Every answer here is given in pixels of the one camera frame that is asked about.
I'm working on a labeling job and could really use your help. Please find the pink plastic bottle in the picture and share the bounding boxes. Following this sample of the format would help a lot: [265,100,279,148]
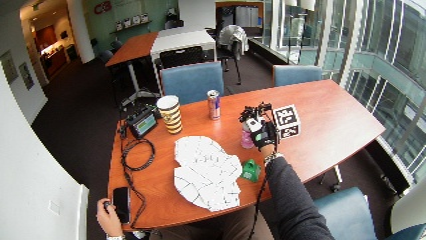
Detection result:
[240,121,256,150]

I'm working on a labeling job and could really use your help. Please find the black smartphone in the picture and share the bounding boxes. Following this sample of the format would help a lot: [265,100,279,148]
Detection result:
[112,186,132,225]

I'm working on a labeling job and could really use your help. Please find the white board panel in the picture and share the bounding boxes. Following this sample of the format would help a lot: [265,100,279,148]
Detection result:
[76,183,91,240]

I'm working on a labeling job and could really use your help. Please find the white marker cube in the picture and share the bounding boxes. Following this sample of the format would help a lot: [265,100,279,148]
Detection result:
[272,104,303,140]

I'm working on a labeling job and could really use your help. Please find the silver blue drink can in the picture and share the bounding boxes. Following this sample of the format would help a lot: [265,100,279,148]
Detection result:
[207,89,223,121]

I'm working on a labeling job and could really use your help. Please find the blue upholstered chair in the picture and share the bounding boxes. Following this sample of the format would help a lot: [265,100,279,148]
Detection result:
[272,64,325,88]
[159,61,227,106]
[312,186,426,240]

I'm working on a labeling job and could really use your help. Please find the small green box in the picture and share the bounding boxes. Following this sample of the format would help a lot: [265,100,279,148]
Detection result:
[240,158,263,183]

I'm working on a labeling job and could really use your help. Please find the yellow black striped cup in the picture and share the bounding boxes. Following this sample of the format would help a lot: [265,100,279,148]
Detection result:
[156,94,184,135]

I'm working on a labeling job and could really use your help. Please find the white cracked-pattern mat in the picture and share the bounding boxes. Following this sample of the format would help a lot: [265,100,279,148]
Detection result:
[172,135,244,213]

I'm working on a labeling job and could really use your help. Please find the chair with white jacket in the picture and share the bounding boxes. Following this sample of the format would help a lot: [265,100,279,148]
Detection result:
[216,24,251,86]

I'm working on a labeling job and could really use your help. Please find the person's brown trousers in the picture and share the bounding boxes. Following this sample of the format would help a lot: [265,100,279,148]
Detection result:
[148,204,269,240]

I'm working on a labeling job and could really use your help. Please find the black device with screen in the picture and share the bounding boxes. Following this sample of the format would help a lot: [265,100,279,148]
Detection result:
[126,107,160,140]

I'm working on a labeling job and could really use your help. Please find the white table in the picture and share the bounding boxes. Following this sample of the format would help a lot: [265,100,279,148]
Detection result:
[150,28,219,94]

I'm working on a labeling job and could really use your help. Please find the orange wooden table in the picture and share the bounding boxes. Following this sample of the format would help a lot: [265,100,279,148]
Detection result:
[104,31,160,68]

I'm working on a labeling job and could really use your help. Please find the white chair back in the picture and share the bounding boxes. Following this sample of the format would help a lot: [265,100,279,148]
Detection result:
[389,178,426,235]

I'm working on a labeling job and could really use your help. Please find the silver wrist bracelet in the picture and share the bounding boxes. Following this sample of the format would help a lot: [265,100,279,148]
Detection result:
[263,151,287,165]

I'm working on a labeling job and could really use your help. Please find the black coiled cable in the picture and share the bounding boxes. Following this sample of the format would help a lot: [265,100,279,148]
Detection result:
[116,120,158,230]

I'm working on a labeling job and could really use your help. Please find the black glove cable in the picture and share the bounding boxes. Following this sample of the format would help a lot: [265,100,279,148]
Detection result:
[247,166,272,240]

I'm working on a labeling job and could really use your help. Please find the wall shelf with pictures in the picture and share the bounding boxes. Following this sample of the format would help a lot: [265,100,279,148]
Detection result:
[110,12,154,35]

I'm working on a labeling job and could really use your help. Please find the framed wall picture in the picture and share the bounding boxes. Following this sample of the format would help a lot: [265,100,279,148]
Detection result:
[0,49,20,85]
[18,61,36,91]

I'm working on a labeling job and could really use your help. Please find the red wall sign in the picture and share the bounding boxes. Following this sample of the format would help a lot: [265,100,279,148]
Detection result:
[94,0,114,15]

